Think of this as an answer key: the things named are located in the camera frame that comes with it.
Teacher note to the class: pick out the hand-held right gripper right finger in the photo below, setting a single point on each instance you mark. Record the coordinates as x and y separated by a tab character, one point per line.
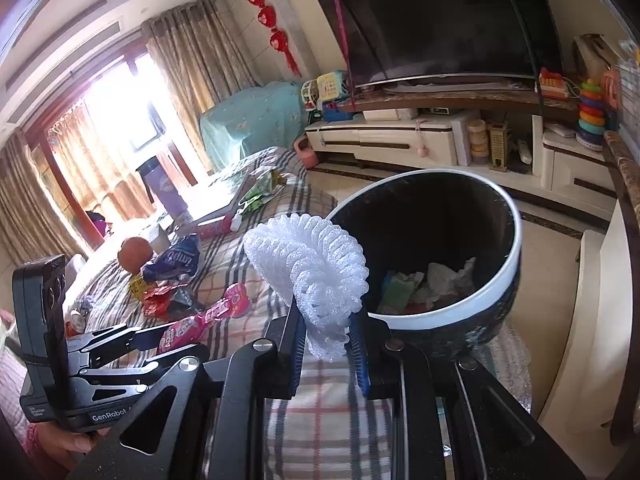
361	360

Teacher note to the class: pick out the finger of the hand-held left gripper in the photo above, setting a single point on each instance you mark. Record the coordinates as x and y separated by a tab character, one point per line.
135	367
125	340

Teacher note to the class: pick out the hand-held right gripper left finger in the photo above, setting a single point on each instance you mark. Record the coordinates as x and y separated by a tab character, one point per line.
298	350

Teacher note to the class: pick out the yellow wrapper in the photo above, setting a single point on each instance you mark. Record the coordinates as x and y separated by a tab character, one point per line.
137	287

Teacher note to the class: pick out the white foam fruit net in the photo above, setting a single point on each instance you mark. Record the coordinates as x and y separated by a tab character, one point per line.
310	270

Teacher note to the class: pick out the small green box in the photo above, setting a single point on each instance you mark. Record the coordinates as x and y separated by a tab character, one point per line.
402	290

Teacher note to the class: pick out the pink snack wrapper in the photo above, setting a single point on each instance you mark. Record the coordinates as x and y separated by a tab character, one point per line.
210	315

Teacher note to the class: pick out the blue snack wrapper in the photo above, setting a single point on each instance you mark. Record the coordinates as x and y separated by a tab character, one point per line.
172	260

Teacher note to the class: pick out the black bin white rim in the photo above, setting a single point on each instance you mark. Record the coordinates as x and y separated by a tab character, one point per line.
450	325

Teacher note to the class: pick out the white foam block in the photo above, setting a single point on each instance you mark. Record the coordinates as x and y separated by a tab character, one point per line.
157	239

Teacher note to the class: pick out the black bin liner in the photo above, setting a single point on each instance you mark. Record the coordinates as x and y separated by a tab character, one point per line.
425	225

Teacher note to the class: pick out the person's left forearm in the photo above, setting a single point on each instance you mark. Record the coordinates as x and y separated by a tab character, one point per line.
47	445

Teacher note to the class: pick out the person's left hand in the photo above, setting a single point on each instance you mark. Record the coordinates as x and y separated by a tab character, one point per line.
85	441

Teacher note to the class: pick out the crushed red can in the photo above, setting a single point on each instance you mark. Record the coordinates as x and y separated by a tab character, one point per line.
75	324

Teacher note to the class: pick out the round reddish fruit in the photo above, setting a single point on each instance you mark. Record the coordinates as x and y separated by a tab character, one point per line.
135	255

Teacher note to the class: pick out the beige curtain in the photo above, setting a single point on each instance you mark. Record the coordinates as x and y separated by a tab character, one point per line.
35	210
200	75

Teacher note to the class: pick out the red white packet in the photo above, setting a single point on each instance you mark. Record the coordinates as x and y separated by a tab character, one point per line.
215	227

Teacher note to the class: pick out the purple bottle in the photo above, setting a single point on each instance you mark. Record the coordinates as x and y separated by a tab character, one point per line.
165	190

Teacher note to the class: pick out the green snack packet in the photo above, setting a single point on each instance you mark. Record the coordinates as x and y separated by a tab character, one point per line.
265	190

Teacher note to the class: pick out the sheer curtain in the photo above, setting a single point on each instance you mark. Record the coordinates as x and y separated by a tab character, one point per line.
100	165

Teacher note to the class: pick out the flat picture book box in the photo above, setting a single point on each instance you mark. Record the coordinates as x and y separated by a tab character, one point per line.
225	195

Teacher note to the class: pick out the pink kettlebell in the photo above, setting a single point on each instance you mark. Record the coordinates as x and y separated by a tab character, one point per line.
307	155

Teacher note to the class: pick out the white side cabinet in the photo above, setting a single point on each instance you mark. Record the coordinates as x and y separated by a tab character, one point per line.
585	335

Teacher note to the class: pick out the white television cabinet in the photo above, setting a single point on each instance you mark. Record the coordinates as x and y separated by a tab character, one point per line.
400	135

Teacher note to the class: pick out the teal covered furniture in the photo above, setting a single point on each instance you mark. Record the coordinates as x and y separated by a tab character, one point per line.
250	120

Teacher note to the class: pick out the blue toy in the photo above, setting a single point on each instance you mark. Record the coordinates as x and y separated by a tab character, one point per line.
337	111

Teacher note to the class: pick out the stack of jars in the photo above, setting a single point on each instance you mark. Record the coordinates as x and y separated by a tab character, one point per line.
477	142

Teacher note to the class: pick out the metal grater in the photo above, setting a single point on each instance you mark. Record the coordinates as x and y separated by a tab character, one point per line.
498	147

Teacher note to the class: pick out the yellow toy phone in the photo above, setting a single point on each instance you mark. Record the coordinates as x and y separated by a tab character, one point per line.
332	86

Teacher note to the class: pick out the black television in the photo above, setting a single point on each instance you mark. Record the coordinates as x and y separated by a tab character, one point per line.
440	20

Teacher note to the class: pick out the orange plastic toy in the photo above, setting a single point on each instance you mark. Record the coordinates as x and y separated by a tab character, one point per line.
611	90

